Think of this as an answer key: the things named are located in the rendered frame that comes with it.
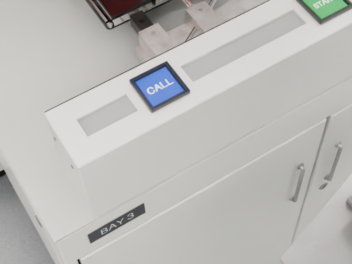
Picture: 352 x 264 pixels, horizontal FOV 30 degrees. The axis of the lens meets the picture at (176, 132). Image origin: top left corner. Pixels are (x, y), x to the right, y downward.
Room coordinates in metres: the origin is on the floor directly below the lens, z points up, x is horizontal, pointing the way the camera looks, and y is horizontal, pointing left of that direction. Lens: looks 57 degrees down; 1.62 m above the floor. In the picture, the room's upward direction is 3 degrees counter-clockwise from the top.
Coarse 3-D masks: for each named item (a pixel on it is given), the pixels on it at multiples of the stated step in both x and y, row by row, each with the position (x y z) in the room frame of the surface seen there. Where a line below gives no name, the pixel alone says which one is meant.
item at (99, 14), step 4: (88, 0) 0.71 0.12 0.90; (92, 0) 0.71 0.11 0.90; (88, 4) 0.71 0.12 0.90; (92, 4) 0.70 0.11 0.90; (96, 4) 0.70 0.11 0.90; (92, 8) 0.69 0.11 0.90; (96, 8) 0.69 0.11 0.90; (100, 8) 0.69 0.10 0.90; (96, 12) 0.68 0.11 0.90; (100, 12) 0.68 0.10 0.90; (104, 12) 0.68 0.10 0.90; (100, 16) 0.67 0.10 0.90; (104, 16) 0.67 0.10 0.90; (108, 16) 0.67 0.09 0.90; (100, 20) 0.67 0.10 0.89; (104, 20) 0.66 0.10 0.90; (108, 20) 0.66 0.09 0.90; (104, 24) 0.66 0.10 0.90; (108, 24) 0.66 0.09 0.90; (108, 28) 0.65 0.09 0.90
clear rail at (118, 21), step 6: (156, 0) 0.70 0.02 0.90; (162, 0) 0.70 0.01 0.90; (168, 0) 0.70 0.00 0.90; (138, 6) 0.69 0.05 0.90; (144, 6) 0.69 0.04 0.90; (150, 6) 0.69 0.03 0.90; (156, 6) 0.69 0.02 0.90; (126, 12) 0.68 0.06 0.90; (132, 12) 0.68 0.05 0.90; (144, 12) 0.68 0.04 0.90; (114, 18) 0.67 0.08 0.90; (120, 18) 0.67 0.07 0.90; (126, 18) 0.67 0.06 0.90; (114, 24) 0.66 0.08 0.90; (120, 24) 0.66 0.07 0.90
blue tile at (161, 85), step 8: (160, 72) 0.51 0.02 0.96; (168, 72) 0.51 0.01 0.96; (144, 80) 0.50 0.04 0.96; (152, 80) 0.50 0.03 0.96; (160, 80) 0.50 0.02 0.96; (168, 80) 0.50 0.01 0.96; (176, 80) 0.50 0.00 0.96; (144, 88) 0.49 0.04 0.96; (152, 88) 0.49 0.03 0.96; (160, 88) 0.49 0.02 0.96; (168, 88) 0.49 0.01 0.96; (176, 88) 0.49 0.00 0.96; (152, 96) 0.48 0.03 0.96; (160, 96) 0.48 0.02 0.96; (168, 96) 0.48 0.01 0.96; (152, 104) 0.47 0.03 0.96
